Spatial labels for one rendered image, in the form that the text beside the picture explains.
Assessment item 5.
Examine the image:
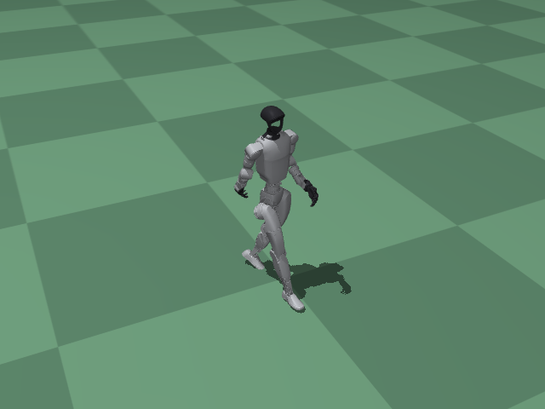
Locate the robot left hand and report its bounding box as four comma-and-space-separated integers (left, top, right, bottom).
304, 180, 318, 207

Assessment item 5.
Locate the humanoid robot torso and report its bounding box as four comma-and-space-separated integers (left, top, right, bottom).
255, 130, 291, 207

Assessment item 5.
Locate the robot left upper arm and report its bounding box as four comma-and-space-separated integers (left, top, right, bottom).
285, 130, 299, 167

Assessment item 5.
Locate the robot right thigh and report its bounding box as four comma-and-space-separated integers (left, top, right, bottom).
254, 199, 286, 258

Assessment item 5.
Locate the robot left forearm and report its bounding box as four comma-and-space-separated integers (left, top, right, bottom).
289, 162, 306, 189

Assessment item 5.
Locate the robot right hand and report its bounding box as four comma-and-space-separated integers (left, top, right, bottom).
235, 188, 248, 198

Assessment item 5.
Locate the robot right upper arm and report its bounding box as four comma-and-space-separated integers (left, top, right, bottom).
242, 142, 263, 180

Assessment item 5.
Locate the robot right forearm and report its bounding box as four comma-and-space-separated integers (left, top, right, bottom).
234, 168, 248, 192

